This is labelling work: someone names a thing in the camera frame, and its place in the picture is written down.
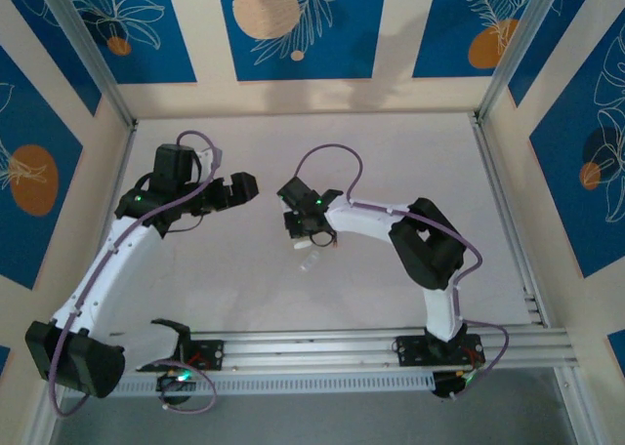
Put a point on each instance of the aluminium frame leg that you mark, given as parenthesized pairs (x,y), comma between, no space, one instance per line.
(41,425)
(571,406)

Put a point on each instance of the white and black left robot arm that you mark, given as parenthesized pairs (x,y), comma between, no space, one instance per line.
(97,289)

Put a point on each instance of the aluminium frame post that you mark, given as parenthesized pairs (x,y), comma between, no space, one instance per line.
(514,50)
(90,50)

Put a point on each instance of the white battery cover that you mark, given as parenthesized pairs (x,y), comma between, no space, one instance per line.
(310,260)

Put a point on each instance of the black electronics box green light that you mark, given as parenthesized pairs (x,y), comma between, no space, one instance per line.
(446,386)
(171,385)

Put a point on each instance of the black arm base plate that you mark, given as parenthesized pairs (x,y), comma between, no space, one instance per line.
(410,350)
(212,354)

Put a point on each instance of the aluminium side rail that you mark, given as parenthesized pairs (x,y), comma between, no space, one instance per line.
(486,147)
(123,162)

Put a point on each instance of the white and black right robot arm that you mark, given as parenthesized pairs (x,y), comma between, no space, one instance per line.
(429,250)

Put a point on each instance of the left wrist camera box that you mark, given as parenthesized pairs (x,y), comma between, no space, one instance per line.
(210,161)

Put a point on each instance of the aluminium frame beam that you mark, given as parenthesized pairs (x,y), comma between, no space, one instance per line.
(312,352)

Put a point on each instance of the blue floral wall panel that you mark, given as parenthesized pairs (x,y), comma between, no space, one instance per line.
(161,50)
(617,347)
(342,50)
(554,25)
(29,123)
(561,196)
(4,359)
(439,25)
(61,50)

